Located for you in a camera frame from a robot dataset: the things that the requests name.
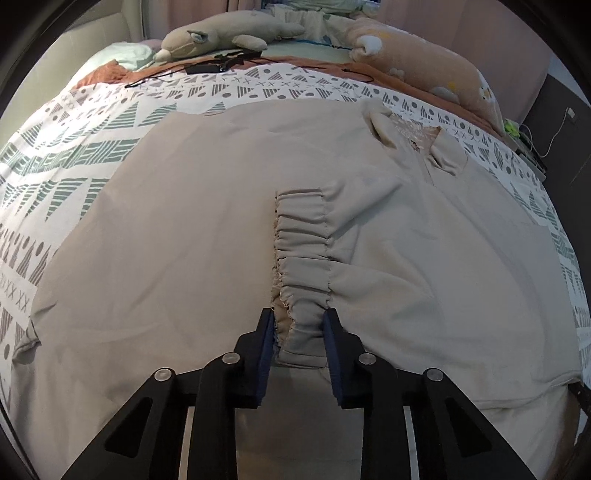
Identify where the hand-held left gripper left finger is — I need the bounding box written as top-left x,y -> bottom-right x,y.
60,308 -> 278,480

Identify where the white nightstand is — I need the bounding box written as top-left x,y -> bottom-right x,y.
512,134 -> 548,178

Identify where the cream padded bed headboard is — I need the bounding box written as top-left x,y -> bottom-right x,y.
44,0 -> 153,61

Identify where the white charger cable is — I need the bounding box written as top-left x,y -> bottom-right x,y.
522,108 -> 571,158

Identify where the white pillow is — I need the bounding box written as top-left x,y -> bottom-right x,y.
90,41 -> 158,72

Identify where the white crumpled cloth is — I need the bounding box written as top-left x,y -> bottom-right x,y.
295,7 -> 361,47

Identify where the thin black cable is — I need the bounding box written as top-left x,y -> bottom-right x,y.
124,53 -> 384,88

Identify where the beige jacket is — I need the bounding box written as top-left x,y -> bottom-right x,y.
9,99 -> 583,480

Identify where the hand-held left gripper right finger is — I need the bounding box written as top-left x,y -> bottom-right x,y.
322,308 -> 539,480

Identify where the grey plush toy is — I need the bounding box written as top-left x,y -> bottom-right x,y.
152,9 -> 305,63

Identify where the green bed mat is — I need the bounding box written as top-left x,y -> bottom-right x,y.
259,39 -> 356,63

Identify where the tan plush pillow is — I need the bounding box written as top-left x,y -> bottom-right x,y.
344,17 -> 506,137

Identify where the patterned triangle print blanket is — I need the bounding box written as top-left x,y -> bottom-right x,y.
0,62 -> 591,384

